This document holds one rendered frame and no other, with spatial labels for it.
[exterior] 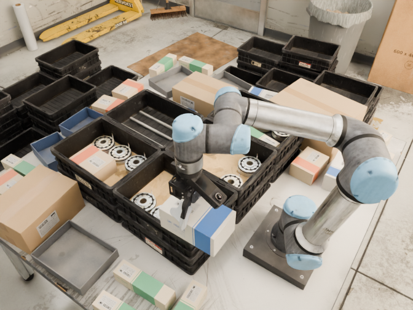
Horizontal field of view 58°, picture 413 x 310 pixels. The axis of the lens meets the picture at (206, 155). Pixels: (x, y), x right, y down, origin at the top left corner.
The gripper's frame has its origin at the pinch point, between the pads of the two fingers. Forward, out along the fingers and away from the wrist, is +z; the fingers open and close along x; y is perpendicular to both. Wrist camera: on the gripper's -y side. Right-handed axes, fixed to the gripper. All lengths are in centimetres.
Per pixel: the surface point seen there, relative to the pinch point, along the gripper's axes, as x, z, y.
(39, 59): -88, 52, 214
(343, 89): -192, 62, 7
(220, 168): -44, 28, 19
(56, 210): 12, 29, 62
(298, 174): -70, 38, -8
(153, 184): -20, 28, 38
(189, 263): 0.2, 30.8, 4.2
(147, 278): 12.2, 34.6, 14.7
